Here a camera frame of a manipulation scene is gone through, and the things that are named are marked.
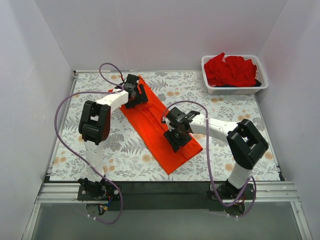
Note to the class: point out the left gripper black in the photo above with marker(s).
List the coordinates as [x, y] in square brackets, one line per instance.
[139, 96]

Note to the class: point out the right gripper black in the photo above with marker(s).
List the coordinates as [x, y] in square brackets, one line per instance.
[177, 138]

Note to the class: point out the orange t shirt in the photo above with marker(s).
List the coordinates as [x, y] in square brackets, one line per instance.
[146, 120]

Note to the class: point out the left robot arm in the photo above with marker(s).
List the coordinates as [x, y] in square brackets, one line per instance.
[95, 125]

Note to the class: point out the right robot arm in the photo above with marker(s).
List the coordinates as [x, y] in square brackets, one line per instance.
[246, 143]

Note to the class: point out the red shirts pile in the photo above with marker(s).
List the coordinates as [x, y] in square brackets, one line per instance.
[231, 70]

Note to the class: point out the floral table mat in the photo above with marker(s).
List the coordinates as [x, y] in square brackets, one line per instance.
[126, 157]

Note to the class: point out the white plastic basket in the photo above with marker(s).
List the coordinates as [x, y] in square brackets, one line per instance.
[260, 76]

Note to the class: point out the black garment in basket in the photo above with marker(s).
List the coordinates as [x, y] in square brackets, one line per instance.
[257, 84]

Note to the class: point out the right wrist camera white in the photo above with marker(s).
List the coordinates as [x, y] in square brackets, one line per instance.
[169, 121]

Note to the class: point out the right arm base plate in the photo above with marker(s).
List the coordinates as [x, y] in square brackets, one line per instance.
[226, 194]

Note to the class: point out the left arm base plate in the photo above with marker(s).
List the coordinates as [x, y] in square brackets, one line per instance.
[100, 193]

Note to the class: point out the aluminium frame rail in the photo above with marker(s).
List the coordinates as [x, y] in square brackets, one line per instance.
[70, 192]

